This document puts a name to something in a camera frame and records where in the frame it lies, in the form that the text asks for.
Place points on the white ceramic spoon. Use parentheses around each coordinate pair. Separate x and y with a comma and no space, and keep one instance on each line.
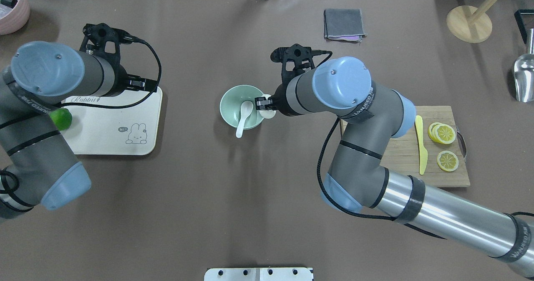
(246,109)

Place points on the yellow plastic knife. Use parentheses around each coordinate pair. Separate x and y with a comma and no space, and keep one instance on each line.
(423,153)

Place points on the green lime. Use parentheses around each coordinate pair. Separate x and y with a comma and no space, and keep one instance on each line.
(62,118)

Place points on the wooden mug tree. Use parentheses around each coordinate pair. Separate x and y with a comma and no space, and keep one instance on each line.
(470,24)

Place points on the pink bowl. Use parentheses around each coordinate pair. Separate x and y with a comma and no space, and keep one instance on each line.
(13,19)

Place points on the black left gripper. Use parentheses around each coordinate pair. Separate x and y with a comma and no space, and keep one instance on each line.
(124,84)

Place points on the black tray at edge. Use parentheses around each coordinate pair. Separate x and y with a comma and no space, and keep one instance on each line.
(525,21)

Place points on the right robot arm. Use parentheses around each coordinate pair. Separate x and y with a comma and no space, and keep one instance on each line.
(375,162)

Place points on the lemon slice lower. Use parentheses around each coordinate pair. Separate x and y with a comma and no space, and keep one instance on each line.
(447,161)

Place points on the metal scoop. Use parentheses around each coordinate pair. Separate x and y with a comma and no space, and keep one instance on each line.
(524,72)

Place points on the cream rabbit tray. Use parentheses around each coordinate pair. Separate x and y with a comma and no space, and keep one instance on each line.
(129,131)

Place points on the white steamed bun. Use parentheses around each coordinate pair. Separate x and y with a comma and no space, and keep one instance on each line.
(268,113)

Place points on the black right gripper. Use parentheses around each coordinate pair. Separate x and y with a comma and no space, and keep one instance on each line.
(278,103)

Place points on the lemon slice underneath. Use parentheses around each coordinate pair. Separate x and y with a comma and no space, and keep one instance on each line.
(431,133)

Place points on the mint green bowl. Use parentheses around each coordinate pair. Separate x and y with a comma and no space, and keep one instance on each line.
(231,101)

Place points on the lemon slice upper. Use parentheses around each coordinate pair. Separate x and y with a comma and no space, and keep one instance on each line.
(444,134)

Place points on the lemon slice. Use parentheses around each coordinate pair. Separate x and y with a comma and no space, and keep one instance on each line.
(444,134)
(447,161)

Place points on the metal board handle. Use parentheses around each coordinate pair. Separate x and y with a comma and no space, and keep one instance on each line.
(461,143)

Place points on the grey folded cloth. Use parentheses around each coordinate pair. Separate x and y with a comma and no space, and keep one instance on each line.
(344,25)

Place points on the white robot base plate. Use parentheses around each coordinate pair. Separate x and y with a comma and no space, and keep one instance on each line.
(289,273)

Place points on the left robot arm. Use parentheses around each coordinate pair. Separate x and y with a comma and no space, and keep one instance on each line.
(40,77)

